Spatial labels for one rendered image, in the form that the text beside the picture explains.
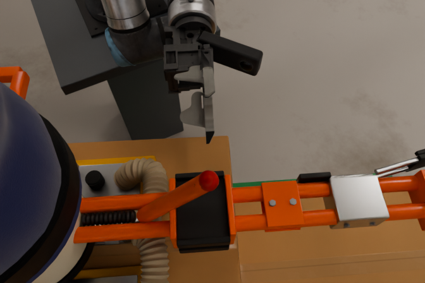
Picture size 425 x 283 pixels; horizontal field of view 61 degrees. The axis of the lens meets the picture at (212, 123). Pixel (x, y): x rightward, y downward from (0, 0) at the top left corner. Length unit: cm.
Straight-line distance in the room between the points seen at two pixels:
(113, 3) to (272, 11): 168
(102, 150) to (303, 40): 167
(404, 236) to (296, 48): 130
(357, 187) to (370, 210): 3
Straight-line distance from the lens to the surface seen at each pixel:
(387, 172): 61
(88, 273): 64
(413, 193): 61
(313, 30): 229
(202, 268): 64
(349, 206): 53
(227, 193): 49
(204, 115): 64
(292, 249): 107
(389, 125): 202
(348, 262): 111
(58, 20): 128
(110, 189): 66
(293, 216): 51
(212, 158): 69
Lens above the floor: 158
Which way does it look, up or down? 60 degrees down
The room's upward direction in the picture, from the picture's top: straight up
